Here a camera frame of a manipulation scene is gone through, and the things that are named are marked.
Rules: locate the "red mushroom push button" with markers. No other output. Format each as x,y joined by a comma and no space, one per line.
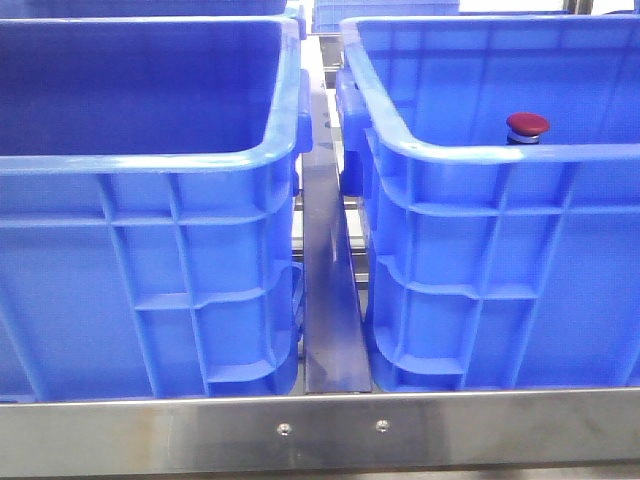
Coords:
526,128

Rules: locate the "grey metal divider bar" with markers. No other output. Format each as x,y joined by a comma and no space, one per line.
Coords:
334,348

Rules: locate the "large blue crate left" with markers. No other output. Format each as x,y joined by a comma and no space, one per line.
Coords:
147,196

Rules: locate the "large blue crate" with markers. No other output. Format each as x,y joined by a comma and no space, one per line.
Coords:
147,196
496,266

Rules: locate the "large blue crate right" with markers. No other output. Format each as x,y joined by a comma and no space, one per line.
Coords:
496,266

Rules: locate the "blue crate rear right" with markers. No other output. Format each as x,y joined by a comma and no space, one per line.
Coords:
328,14

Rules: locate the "blue crate rear left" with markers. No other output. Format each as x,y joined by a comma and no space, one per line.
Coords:
152,8

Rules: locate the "steel front rail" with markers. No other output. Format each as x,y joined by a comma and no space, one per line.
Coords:
320,432

